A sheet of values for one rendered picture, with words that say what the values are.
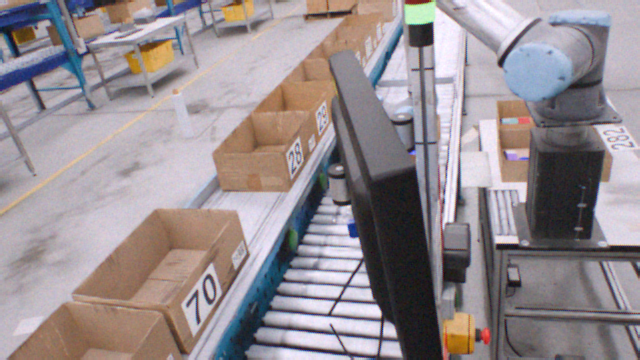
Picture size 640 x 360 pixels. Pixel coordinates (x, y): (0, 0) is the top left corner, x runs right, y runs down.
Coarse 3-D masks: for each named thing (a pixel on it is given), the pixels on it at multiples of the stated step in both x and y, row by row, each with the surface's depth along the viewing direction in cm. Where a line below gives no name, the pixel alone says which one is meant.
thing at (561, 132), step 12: (528, 108) 142; (612, 108) 133; (540, 120) 133; (552, 120) 132; (588, 120) 129; (600, 120) 128; (612, 120) 127; (552, 132) 140; (564, 132) 137; (576, 132) 136; (564, 144) 138; (576, 144) 138
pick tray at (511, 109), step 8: (496, 104) 227; (504, 104) 231; (512, 104) 230; (520, 104) 229; (496, 112) 222; (504, 112) 233; (512, 112) 232; (520, 112) 231; (528, 112) 230; (496, 120) 222; (496, 128) 225; (504, 128) 209; (512, 128) 208; (520, 128) 207
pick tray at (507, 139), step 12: (504, 132) 204; (516, 132) 202; (528, 132) 201; (504, 144) 206; (516, 144) 205; (528, 144) 204; (612, 156) 172; (504, 168) 182; (516, 168) 181; (504, 180) 185; (516, 180) 184; (600, 180) 175
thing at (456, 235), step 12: (444, 228) 111; (456, 228) 110; (468, 228) 110; (444, 240) 108; (456, 240) 107; (468, 240) 107; (444, 252) 105; (456, 252) 104; (468, 252) 104; (444, 264) 107; (456, 264) 105; (468, 264) 105
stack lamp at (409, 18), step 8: (408, 0) 77; (416, 0) 76; (424, 0) 76; (432, 0) 77; (408, 8) 78; (416, 8) 77; (424, 8) 77; (432, 8) 77; (408, 16) 79; (416, 16) 77; (424, 16) 77; (432, 16) 78
